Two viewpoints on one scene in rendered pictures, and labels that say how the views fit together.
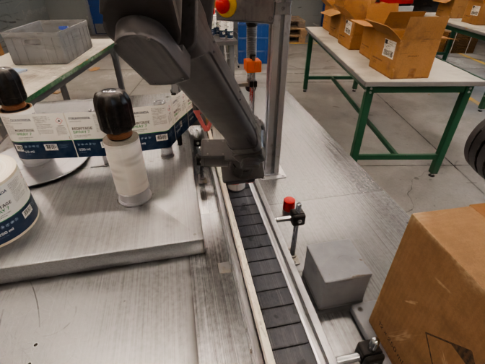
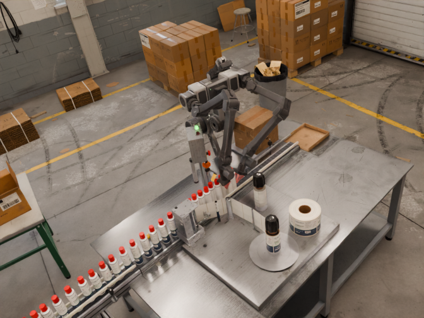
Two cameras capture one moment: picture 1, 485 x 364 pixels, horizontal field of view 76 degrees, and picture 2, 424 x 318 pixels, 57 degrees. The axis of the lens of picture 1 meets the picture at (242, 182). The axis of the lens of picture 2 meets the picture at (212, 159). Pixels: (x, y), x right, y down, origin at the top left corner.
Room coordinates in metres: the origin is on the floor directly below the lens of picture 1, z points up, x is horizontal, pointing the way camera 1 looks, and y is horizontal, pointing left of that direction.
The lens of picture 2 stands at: (1.81, 1.96, 2.84)
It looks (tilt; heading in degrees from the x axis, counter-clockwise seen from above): 36 degrees down; 244
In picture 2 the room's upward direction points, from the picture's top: 10 degrees counter-clockwise
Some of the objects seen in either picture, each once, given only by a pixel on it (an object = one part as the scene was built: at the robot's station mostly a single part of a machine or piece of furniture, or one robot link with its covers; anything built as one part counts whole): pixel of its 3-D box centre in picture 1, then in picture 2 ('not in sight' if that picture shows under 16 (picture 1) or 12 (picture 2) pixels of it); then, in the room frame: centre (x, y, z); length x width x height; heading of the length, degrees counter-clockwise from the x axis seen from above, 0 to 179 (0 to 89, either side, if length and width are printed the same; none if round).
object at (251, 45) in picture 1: (251, 55); (194, 170); (1.00, -0.03, 1.18); 0.04 x 0.04 x 0.21
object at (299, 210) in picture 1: (286, 232); not in sight; (0.51, -0.10, 0.91); 0.07 x 0.03 x 0.16; 102
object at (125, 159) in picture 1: (123, 149); (259, 190); (0.69, 0.30, 1.03); 0.09 x 0.09 x 0.30
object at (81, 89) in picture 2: not in sight; (79, 94); (0.94, -4.44, 0.11); 0.65 x 0.54 x 0.22; 178
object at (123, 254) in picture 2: not in sight; (125, 259); (1.67, 0.21, 0.98); 0.05 x 0.05 x 0.20
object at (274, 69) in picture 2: not in sight; (272, 75); (-1.17, -1.92, 0.50); 0.42 x 0.41 x 0.28; 1
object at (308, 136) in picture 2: not in sight; (306, 136); (-0.16, -0.16, 0.85); 0.30 x 0.26 x 0.04; 12
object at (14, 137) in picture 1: (19, 118); (272, 234); (0.87, 0.66, 1.04); 0.09 x 0.09 x 0.29
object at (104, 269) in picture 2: not in sight; (106, 274); (1.81, 0.24, 0.98); 0.05 x 0.05 x 0.20
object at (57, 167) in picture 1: (38, 161); (274, 250); (0.87, 0.66, 0.89); 0.31 x 0.31 x 0.01
